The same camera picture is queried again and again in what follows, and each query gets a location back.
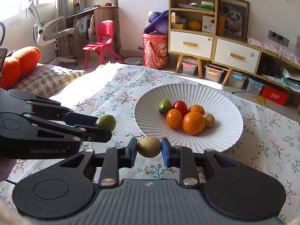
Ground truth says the tan fruit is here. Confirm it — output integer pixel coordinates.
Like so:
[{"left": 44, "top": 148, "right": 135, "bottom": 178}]
[
  {"left": 203, "top": 113, "right": 215, "bottom": 128},
  {"left": 137, "top": 136, "right": 162, "bottom": 158}
]

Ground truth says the green fruit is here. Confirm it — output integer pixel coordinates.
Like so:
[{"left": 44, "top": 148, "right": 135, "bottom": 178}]
[
  {"left": 95, "top": 114, "right": 116, "bottom": 132},
  {"left": 158, "top": 99, "right": 172, "bottom": 116}
]

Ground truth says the woven beige cushion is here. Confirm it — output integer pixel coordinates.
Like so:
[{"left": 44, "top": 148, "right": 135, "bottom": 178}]
[{"left": 13, "top": 64, "right": 86, "bottom": 98}]

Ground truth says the large orange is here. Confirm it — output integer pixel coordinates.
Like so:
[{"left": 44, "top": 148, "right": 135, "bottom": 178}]
[{"left": 183, "top": 112, "right": 206, "bottom": 135}]

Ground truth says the small front orange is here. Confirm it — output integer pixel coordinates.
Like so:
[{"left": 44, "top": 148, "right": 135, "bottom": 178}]
[{"left": 166, "top": 109, "right": 183, "bottom": 129}]

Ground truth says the orange plush cushion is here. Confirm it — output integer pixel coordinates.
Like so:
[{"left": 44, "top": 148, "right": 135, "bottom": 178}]
[{"left": 1, "top": 46, "right": 41, "bottom": 89}]

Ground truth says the red tomato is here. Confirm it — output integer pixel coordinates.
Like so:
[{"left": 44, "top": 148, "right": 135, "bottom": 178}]
[{"left": 172, "top": 100, "right": 189, "bottom": 117}]

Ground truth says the back orange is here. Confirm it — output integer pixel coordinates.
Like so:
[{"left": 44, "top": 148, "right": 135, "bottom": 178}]
[{"left": 189, "top": 104, "right": 205, "bottom": 115}]

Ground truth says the white ribbed plate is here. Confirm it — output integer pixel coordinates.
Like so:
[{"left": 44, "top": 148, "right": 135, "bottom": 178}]
[{"left": 134, "top": 83, "right": 243, "bottom": 153}]

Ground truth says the white office chair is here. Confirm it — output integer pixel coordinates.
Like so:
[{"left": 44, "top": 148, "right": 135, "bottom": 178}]
[{"left": 25, "top": 0, "right": 78, "bottom": 67}]

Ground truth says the clear storage bin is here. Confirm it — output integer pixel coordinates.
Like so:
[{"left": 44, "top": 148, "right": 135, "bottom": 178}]
[{"left": 205, "top": 64, "right": 224, "bottom": 83}]

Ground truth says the red plastic chair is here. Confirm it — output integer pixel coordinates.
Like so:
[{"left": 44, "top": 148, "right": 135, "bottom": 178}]
[{"left": 83, "top": 20, "right": 124, "bottom": 69}]

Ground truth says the red festive bucket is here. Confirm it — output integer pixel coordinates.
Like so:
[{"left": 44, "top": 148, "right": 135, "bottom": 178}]
[{"left": 142, "top": 33, "right": 169, "bottom": 70}]

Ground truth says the red box under cabinet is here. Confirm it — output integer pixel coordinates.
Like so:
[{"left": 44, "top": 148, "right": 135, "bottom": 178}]
[{"left": 261, "top": 85, "right": 288, "bottom": 106}]

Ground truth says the wooden desk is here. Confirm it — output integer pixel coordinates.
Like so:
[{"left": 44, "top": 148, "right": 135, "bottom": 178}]
[{"left": 67, "top": 0, "right": 121, "bottom": 57}]

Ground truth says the yellow pumpkin ornament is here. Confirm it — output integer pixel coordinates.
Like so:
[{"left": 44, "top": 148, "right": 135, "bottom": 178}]
[{"left": 187, "top": 19, "right": 202, "bottom": 31}]

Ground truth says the purple toy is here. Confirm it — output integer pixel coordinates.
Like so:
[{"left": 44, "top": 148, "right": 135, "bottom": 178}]
[{"left": 143, "top": 10, "right": 169, "bottom": 35}]

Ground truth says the wooden sideboard cabinet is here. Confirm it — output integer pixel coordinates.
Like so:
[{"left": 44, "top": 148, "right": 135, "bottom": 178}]
[{"left": 167, "top": 0, "right": 300, "bottom": 113}]

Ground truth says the framed cat picture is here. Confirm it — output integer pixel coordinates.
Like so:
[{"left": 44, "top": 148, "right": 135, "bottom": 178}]
[{"left": 220, "top": 0, "right": 250, "bottom": 42}]

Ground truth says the pink cloth runner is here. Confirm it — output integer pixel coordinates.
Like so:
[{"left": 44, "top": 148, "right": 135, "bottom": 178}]
[{"left": 247, "top": 38, "right": 299, "bottom": 67}]

